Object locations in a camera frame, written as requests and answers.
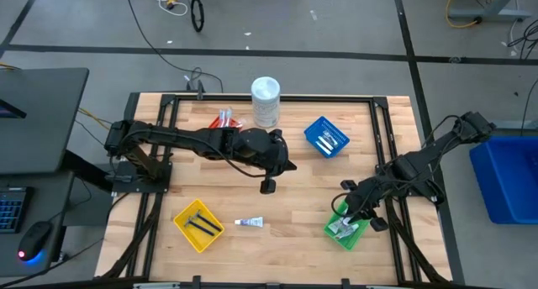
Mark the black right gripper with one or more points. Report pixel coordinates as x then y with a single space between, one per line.
363 196

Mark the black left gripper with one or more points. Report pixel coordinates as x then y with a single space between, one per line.
265 150

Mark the toothbrush with blue striped grip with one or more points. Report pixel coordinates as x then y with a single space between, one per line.
229 117

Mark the toothbrush with green bristles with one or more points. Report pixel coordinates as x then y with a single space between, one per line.
221 117

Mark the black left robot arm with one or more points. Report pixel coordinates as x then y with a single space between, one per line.
168 140

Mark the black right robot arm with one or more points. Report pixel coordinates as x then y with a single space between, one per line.
424 159

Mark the green plastic basket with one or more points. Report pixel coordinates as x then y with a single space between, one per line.
357 234

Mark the white wipes canister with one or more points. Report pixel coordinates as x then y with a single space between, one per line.
265 100

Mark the blue plastic basket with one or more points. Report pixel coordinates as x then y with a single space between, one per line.
313 131

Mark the red plastic basket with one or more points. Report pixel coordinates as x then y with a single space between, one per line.
214 124

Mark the yellow plastic basket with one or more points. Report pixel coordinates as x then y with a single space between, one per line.
185 222

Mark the large blue storage bin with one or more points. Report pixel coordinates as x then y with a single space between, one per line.
508 184

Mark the grey metal desk foot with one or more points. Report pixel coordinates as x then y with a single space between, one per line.
487 14
517 125

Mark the black glowing computer mouse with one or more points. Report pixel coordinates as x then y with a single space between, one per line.
33 240

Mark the dark tilted screen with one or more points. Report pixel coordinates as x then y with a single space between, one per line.
10 110

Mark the black backlit keyboard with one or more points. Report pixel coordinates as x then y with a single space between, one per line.
10 209

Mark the black aluminium table frame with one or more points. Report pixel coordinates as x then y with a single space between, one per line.
336 99

